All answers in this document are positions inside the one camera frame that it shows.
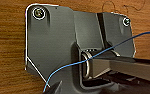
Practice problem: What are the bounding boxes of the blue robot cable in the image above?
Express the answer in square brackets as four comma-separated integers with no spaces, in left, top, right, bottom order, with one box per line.
[42,30,150,93]

